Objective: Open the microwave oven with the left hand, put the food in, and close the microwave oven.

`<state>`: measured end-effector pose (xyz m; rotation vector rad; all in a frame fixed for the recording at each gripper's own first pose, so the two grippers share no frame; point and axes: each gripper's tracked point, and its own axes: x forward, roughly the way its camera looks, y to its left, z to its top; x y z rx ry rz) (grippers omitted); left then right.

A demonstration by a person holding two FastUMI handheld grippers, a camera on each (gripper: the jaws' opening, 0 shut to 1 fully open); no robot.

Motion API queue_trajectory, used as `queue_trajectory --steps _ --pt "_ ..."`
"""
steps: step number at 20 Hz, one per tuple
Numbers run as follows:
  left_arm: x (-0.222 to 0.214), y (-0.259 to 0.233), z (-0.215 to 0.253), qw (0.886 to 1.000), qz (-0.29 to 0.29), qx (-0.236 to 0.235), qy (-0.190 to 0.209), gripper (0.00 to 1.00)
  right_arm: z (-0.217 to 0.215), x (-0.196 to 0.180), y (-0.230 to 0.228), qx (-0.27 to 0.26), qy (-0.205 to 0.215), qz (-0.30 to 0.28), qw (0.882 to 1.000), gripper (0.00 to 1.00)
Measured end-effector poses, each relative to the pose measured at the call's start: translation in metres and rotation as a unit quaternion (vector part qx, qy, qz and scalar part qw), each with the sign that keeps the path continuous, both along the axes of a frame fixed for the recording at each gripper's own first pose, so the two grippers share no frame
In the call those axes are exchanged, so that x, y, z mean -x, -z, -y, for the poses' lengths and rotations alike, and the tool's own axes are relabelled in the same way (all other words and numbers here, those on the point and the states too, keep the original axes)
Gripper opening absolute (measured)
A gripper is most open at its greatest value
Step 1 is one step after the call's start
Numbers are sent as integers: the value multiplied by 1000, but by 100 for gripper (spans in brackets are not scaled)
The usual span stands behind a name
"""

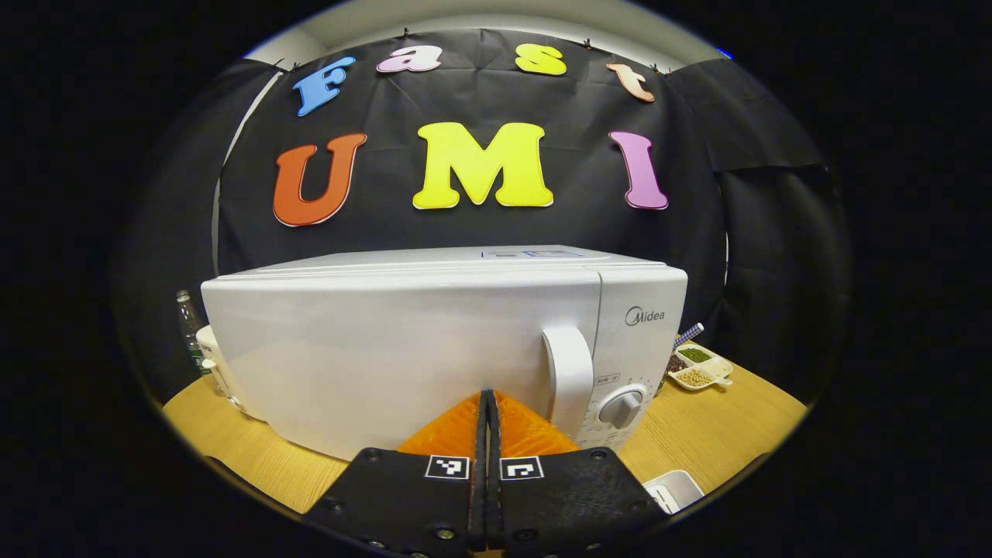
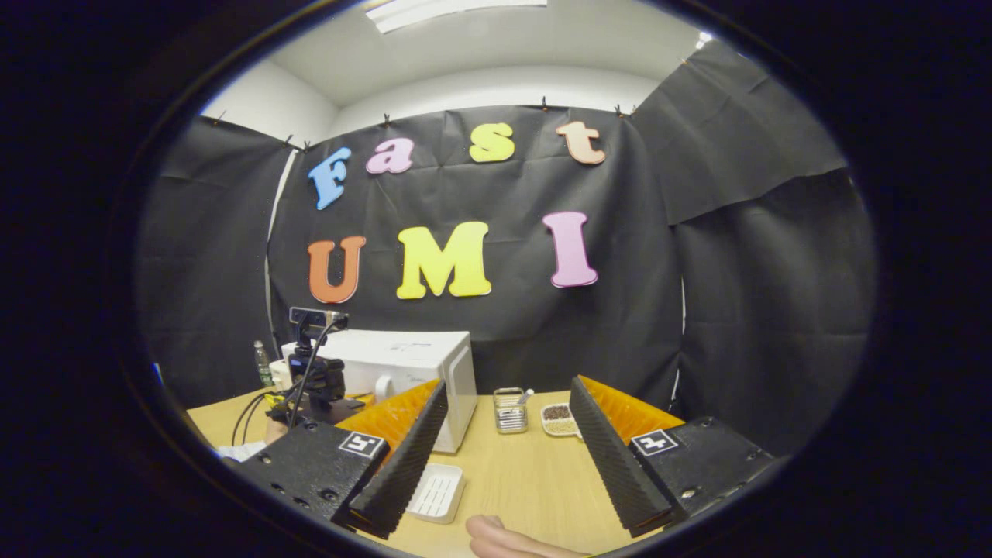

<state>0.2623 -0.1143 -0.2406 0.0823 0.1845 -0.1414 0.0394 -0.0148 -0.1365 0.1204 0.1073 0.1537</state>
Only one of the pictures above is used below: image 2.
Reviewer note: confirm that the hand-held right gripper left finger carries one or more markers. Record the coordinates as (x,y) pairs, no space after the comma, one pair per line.
(407,465)

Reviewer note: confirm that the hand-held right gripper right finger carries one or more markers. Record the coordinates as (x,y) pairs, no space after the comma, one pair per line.
(612,465)

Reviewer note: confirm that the white microwave oven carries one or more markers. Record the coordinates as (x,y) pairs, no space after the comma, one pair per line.
(418,364)

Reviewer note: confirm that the white ribbed tray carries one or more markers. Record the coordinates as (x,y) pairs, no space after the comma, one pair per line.
(438,492)

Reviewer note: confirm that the white divided dish with grains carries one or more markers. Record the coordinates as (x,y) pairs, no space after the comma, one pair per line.
(558,418)

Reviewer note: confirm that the small clear container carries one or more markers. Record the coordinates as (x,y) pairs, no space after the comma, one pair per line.
(510,415)

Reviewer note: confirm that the long ceiling light panel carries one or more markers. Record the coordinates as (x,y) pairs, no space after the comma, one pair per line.
(434,12)

